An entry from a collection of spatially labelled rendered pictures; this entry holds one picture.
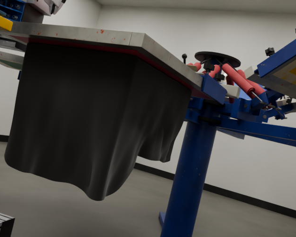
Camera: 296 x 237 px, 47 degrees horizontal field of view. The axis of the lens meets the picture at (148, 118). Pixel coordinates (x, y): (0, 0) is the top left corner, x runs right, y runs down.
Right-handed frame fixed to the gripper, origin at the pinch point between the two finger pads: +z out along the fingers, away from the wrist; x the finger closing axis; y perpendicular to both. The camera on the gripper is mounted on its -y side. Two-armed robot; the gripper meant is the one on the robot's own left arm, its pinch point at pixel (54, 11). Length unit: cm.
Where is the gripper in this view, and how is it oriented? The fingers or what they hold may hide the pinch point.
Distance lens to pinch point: 143.6
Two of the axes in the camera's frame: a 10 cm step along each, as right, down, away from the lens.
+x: 8.6, 1.9, -4.7
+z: -2.4, 9.7, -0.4
